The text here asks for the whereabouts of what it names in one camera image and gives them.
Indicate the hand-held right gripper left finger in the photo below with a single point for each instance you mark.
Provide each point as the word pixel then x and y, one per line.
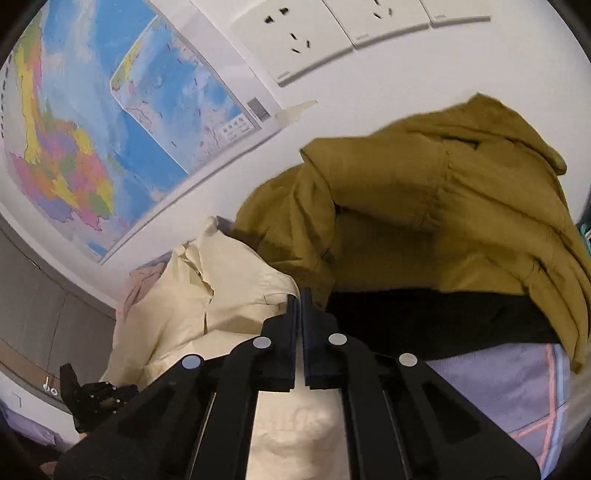
pixel 292 344

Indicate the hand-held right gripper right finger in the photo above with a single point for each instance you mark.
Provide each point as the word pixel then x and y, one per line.
pixel 308 344

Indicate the cream shirt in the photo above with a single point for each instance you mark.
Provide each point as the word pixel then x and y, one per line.
pixel 221 295

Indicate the purple hanging garment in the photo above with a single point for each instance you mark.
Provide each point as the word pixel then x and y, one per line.
pixel 25 422

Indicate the grey door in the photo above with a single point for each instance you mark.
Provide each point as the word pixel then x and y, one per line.
pixel 41 300

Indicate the pink cloth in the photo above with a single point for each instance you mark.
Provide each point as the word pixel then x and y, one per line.
pixel 141 286

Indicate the black garment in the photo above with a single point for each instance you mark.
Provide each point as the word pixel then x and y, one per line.
pixel 438 318

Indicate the olive green jacket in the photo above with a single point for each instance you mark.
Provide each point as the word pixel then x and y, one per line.
pixel 415 207

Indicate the purple bedsheet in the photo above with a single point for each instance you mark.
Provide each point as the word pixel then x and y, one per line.
pixel 498 392

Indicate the colourful wall map poster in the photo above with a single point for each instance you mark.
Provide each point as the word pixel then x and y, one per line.
pixel 92 138

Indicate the white wall socket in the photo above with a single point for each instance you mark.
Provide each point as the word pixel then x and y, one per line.
pixel 293 34
pixel 374 16

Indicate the white wall switch plate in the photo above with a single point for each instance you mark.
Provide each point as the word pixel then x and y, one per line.
pixel 455 9

